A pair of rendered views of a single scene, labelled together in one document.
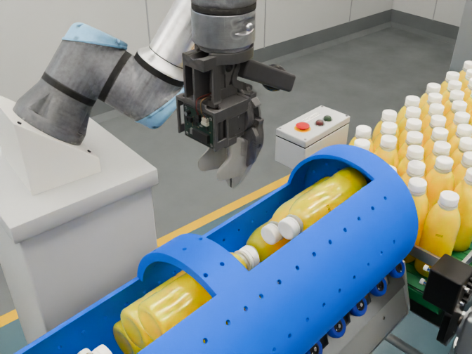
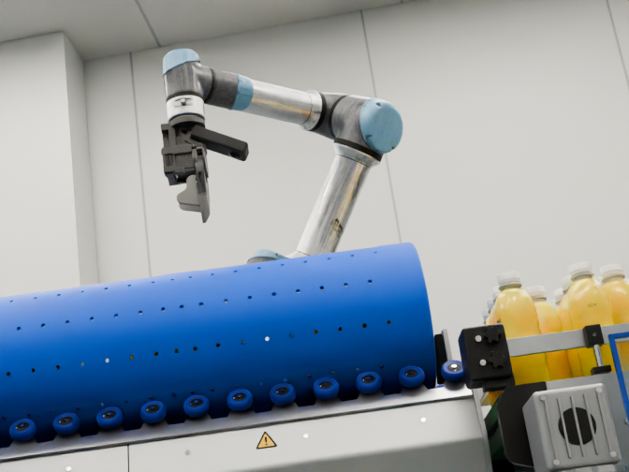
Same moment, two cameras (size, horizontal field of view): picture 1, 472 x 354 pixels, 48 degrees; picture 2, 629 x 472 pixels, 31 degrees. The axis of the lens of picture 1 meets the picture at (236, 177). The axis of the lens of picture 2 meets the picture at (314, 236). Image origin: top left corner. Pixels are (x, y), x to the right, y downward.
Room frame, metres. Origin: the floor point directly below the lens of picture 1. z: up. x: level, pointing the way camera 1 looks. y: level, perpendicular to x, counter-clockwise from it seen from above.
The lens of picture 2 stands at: (-0.70, -1.55, 0.55)
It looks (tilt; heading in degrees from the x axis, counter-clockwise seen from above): 20 degrees up; 44
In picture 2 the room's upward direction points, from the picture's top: 8 degrees counter-clockwise
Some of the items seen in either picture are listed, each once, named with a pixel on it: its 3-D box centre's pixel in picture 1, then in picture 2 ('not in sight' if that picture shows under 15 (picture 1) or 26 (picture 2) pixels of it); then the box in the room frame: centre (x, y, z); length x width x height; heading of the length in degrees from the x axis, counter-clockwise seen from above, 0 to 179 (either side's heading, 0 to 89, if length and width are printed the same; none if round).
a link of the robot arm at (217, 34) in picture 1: (225, 27); (185, 113); (0.61, 0.01, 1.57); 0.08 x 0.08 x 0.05
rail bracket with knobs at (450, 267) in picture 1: (446, 284); (486, 361); (0.80, -0.45, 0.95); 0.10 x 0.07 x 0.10; 46
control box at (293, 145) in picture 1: (312, 138); not in sight; (1.26, -0.21, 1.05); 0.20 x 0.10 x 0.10; 136
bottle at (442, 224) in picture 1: (438, 236); (519, 337); (0.91, -0.45, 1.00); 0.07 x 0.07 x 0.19
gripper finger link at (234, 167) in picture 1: (231, 168); (192, 198); (0.59, 0.01, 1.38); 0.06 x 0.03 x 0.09; 136
